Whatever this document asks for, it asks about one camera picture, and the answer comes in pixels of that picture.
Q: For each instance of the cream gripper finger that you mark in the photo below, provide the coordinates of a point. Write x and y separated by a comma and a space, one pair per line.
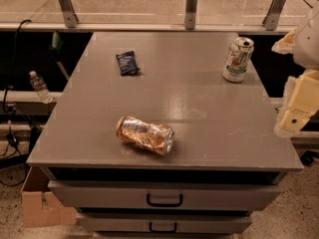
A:
286, 44
300, 103

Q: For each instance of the white green 7up can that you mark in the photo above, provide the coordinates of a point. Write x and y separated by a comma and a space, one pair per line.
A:
240, 52

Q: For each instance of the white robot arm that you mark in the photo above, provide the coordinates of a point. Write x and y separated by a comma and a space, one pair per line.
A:
306, 43

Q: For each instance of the crushed orange soda can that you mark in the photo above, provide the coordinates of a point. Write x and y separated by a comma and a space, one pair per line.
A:
157, 138

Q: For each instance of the dark blue rxbar wrapper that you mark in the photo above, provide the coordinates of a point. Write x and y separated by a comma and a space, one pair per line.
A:
127, 63

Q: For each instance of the grey metal drawer cabinet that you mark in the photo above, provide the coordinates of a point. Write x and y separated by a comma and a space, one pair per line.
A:
223, 132

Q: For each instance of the grey drawer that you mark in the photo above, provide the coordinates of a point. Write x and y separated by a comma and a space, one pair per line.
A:
163, 195
163, 223

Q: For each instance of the clear plastic water bottle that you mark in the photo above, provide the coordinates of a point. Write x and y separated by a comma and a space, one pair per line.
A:
40, 87

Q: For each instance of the top grey drawer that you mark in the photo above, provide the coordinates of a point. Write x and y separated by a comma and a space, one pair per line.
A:
163, 195

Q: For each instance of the brown cardboard box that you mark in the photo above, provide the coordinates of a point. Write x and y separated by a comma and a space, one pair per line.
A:
40, 207

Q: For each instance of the right metal bracket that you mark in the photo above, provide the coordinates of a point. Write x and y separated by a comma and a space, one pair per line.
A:
271, 20

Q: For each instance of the metal bracket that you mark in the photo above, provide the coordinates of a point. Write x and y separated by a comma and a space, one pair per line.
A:
70, 18
271, 20
190, 14

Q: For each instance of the middle metal bracket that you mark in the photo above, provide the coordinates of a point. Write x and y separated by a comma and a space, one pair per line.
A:
190, 14

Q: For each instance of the left metal bracket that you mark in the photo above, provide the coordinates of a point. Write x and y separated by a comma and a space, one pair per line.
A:
70, 18

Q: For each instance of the green handled tool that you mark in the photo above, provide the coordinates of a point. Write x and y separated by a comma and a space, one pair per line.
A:
55, 49

